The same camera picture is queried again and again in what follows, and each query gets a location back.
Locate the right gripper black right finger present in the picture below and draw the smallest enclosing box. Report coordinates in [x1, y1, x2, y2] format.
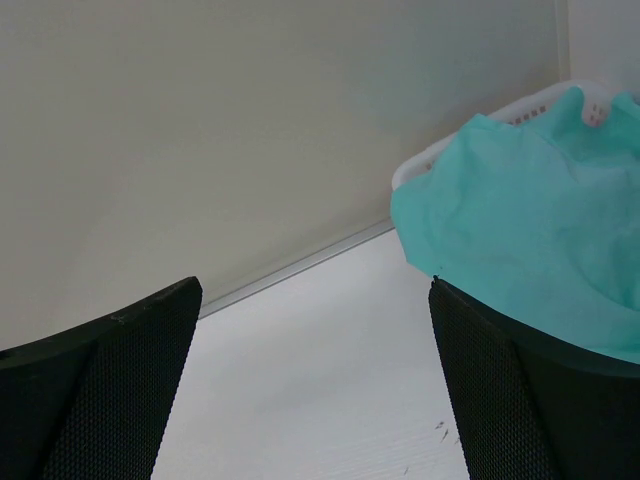
[429, 278, 639, 479]

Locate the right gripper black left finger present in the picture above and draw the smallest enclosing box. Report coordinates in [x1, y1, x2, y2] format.
[1, 277, 202, 479]

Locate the teal t shirt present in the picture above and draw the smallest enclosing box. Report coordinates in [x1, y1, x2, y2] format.
[391, 88, 639, 363]

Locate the white plastic basket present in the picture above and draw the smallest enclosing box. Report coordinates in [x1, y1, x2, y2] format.
[391, 80, 639, 192]

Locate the aluminium table edge rail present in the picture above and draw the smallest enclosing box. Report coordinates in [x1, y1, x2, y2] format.
[199, 218, 393, 319]

